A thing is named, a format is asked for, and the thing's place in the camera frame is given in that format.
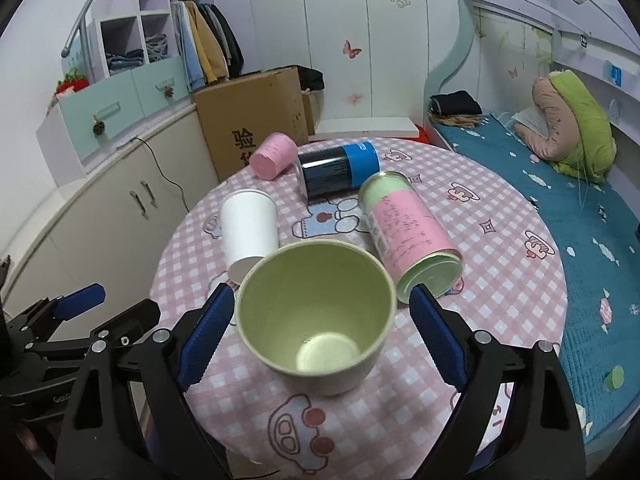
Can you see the white board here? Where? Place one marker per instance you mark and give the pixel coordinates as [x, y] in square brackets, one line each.
[362, 126]

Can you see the blue patterned bed sheet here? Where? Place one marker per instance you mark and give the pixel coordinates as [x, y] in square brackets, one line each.
[575, 240]

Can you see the black cloth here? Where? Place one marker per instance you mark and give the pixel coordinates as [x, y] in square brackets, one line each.
[311, 79]

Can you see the green cup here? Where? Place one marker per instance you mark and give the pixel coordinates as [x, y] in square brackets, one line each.
[280, 285]

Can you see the light blue hanging garment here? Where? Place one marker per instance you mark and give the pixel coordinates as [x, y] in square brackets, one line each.
[189, 50]

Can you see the dark hanging jacket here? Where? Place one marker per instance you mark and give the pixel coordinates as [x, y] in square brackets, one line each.
[231, 42]

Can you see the white shelf with mint drawers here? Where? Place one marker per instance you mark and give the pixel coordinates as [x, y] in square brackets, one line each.
[145, 85]

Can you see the grey handrail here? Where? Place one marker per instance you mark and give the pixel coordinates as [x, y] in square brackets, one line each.
[85, 10]

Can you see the round table with pink checked cloth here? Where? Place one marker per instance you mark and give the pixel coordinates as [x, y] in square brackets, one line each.
[500, 285]

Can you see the pink cup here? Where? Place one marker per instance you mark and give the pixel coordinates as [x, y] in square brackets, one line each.
[272, 152]

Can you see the red decoration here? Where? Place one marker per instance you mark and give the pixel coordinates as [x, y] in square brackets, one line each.
[70, 85]

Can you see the white cabinet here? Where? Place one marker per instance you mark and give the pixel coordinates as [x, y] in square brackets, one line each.
[100, 210]

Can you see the large cardboard box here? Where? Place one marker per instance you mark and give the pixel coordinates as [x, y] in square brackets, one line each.
[250, 105]

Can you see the folded jeans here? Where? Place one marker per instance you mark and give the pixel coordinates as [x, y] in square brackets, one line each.
[140, 55]

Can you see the mint bunk bed frame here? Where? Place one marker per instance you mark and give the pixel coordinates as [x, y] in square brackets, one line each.
[445, 35]

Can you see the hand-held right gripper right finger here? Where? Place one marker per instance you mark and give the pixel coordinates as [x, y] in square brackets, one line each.
[440, 340]

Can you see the green and pink rolled blanket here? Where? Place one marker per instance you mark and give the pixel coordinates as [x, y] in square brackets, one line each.
[575, 125]

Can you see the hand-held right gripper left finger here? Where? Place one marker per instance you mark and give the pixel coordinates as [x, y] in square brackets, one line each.
[207, 340]

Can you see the green can with pink label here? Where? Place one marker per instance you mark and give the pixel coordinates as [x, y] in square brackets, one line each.
[407, 225]

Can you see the pink butterfly sticker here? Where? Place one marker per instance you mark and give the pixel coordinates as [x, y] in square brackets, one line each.
[351, 48]

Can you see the yellow hanging jacket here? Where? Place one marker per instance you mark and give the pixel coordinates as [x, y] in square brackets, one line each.
[210, 45]

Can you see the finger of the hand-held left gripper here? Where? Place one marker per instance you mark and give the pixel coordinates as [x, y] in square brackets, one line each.
[80, 301]
[125, 322]

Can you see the blue and black can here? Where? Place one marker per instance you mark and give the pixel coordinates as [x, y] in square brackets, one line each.
[335, 165]

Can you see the black folded clothes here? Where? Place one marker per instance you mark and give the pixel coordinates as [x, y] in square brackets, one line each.
[456, 102]

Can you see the tan folded cloth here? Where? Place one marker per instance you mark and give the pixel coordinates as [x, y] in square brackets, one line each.
[457, 121]

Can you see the white paper cup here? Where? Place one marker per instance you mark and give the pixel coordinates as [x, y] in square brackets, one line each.
[250, 230]

